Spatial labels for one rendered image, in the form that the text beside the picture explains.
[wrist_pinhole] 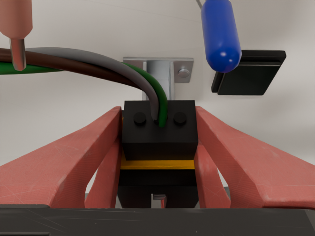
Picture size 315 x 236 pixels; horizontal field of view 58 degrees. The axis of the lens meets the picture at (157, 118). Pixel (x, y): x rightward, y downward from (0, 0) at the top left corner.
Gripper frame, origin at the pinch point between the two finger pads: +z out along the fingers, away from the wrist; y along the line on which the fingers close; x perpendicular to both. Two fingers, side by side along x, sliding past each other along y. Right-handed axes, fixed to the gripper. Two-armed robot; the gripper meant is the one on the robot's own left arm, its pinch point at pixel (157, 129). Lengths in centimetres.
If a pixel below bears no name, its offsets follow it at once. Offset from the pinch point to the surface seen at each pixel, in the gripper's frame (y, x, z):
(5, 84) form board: 11.1, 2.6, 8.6
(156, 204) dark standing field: 0, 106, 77
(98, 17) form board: 3.2, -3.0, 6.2
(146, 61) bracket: 0.7, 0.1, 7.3
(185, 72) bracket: -1.9, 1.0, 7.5
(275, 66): -7.4, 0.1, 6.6
